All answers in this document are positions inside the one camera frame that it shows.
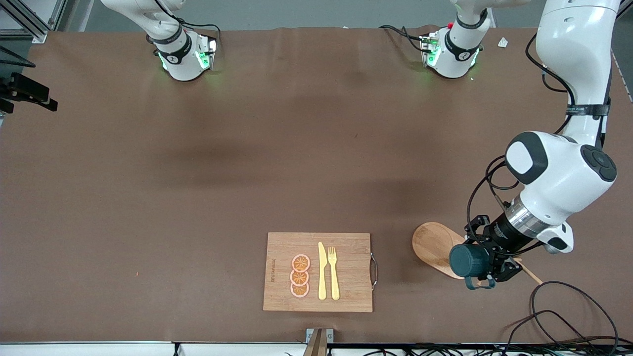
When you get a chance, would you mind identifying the teal ribbed ceramic mug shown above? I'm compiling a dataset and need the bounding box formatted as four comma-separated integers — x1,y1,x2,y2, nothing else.
449,244,497,291

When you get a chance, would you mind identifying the wooden mug tree stand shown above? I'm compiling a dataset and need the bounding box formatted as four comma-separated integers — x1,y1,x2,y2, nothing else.
412,222,543,285

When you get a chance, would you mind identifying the yellow plastic fork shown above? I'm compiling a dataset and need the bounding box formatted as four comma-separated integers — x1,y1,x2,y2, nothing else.
328,246,341,301

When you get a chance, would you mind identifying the yellow plastic knife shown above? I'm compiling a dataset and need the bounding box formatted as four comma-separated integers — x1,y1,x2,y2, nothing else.
317,242,327,301

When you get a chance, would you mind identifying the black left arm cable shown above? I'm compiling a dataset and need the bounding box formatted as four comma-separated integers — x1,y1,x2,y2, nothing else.
466,32,611,258

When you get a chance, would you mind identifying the black loose cable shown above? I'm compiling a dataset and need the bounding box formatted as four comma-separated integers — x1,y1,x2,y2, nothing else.
530,281,620,349
503,310,601,353

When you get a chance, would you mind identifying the bamboo cutting board with handle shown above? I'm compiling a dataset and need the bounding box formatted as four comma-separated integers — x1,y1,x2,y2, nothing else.
263,232,379,313

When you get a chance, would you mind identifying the metal bracket with brown bar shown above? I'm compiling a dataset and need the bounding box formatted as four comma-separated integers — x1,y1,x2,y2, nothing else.
306,328,334,356

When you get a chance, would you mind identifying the black clamp mount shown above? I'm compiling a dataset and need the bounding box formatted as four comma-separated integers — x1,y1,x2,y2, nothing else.
0,72,58,114

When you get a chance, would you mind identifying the aluminium frame profile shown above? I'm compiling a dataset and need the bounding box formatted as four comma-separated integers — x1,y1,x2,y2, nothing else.
0,0,67,43

